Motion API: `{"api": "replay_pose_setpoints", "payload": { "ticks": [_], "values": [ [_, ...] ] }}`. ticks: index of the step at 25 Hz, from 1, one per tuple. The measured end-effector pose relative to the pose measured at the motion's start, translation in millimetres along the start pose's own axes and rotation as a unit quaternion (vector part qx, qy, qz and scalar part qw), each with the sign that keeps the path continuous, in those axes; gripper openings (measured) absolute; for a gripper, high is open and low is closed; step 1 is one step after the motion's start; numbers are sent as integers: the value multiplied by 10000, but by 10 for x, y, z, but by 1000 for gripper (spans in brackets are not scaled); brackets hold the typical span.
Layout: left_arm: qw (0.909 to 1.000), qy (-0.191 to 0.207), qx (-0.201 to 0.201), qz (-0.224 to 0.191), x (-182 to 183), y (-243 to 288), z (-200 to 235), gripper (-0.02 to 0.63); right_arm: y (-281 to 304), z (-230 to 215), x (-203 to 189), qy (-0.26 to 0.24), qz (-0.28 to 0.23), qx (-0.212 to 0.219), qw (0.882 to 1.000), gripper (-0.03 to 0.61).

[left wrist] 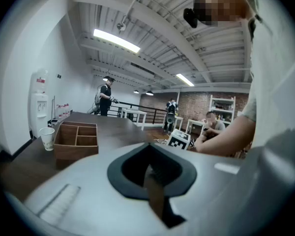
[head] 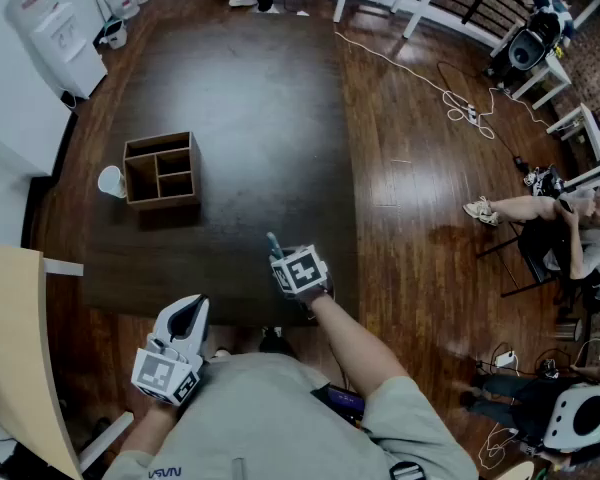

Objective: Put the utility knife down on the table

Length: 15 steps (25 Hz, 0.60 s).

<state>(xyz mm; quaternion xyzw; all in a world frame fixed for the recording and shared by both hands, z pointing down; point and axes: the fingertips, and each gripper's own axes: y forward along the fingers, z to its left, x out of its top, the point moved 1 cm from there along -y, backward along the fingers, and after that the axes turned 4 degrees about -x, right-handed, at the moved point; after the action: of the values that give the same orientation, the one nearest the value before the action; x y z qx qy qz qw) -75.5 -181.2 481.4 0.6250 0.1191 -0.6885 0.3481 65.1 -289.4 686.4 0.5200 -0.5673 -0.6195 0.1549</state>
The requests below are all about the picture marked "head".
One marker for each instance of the beige wooden board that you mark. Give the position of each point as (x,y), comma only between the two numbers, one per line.
(15,348)

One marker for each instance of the white shelf ledge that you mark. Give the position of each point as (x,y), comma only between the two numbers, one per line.
(62,267)

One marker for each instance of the person's left forearm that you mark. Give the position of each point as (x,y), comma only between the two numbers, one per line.
(147,425)

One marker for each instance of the black and white machine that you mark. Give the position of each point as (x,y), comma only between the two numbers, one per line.
(527,48)

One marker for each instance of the white side table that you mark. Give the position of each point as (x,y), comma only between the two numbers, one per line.
(592,138)

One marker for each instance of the white paper cup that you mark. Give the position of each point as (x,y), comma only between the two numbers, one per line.
(111,182)

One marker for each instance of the white mop bucket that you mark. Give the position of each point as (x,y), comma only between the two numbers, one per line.
(114,33)

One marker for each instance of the person's black shoe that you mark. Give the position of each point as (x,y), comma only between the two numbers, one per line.
(272,340)

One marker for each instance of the person's grey t-shirt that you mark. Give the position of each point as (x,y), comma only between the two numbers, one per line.
(270,418)

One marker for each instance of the metal trash can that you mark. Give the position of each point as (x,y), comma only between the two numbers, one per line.
(568,329)

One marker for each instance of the small white table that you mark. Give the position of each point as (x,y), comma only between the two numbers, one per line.
(550,75)

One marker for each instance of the white water dispenser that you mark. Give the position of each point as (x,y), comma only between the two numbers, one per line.
(62,43)

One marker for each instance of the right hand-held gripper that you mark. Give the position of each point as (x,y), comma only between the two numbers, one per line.
(300,273)

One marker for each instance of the white power adapter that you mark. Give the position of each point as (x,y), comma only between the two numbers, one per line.
(505,359)

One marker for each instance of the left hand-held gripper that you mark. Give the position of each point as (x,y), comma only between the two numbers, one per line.
(166,368)

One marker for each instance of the black folding chair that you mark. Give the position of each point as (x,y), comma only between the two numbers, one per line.
(535,253)

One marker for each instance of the teal pen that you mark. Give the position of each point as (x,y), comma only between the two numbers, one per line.
(274,245)

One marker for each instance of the white power strip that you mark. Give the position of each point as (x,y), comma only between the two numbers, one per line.
(471,114)

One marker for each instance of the purple waist device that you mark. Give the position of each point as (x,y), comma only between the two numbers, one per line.
(342,399)

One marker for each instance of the person's right forearm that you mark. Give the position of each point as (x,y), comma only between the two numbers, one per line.
(352,348)

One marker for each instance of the wooden compartment organizer box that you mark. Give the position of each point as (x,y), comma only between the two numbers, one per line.
(160,173)

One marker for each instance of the white rounded device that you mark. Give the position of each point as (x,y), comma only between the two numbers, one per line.
(577,415)

